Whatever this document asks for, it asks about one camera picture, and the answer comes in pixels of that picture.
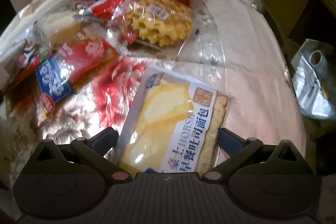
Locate yellow toast bread bag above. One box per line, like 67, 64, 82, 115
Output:
116, 67, 231, 174

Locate blue red snack bag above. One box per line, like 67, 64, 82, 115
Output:
35, 26, 118, 116

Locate clear bag round cake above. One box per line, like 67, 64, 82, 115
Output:
33, 11, 88, 51

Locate clear bag yellow cookies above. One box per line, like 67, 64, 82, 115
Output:
118, 0, 194, 50

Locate red Trolli candy bag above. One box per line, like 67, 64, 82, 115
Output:
91, 0, 139, 44

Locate floral table cloth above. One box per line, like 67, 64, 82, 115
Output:
1, 0, 306, 188

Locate red green stick packet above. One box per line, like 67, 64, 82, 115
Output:
1, 39, 51, 93

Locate silver foil bag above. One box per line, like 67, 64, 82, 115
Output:
291, 39, 335, 120

